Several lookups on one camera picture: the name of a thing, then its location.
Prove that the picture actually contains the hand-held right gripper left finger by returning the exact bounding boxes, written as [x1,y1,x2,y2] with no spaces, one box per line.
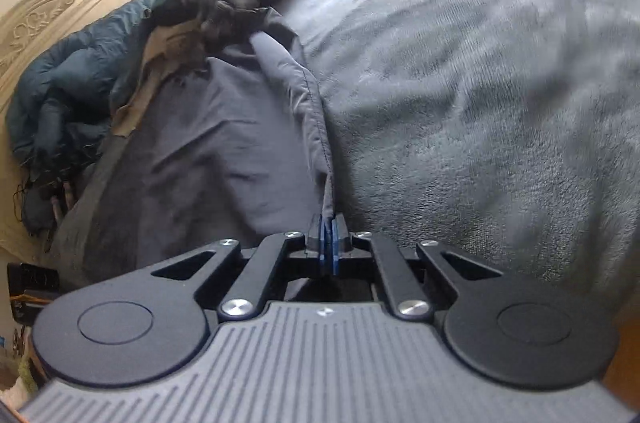
[150,213,328,321]

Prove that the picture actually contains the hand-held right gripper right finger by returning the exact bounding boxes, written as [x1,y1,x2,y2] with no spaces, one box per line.
[330,213,506,321]

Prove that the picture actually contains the dark grey garment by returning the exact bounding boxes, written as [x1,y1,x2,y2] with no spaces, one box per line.
[82,8,351,304]

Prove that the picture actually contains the grey bed blanket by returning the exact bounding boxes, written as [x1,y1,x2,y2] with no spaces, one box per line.
[47,0,640,304]

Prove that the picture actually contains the beige zip jacket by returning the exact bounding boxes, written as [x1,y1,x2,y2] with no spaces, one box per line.
[110,23,211,139]

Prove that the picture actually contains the black box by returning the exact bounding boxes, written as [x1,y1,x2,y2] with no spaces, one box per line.
[7,262,61,326]

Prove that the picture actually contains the cream carved headboard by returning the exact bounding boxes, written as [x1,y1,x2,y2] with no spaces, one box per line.
[0,0,153,114]

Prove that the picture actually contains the dark cable bundle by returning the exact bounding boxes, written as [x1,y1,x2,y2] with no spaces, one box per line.
[14,163,76,254]

